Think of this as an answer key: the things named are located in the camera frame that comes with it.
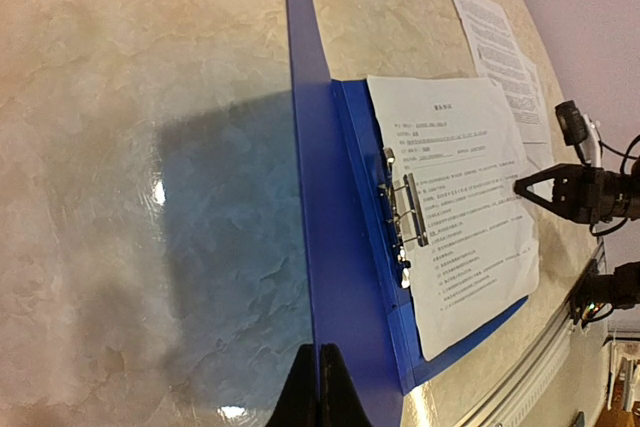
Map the folder metal clip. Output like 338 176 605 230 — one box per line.
378 147 429 290

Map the printed paper sheet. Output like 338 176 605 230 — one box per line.
452 0 550 144
367 76 539 360

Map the bottom white paper sheet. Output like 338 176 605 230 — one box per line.
523 56 555 170

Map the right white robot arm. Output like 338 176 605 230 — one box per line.
513 152 639 310

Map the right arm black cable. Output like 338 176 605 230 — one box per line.
589 134 640 238

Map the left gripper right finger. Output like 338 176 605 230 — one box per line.
320 344 371 427

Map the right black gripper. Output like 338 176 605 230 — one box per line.
513 163 613 225

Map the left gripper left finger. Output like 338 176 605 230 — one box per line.
267 344 319 427

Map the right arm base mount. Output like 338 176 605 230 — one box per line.
569 258 639 328

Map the blue file folder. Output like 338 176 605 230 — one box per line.
286 0 518 426

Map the aluminium front rail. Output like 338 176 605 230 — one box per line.
456 242 609 426

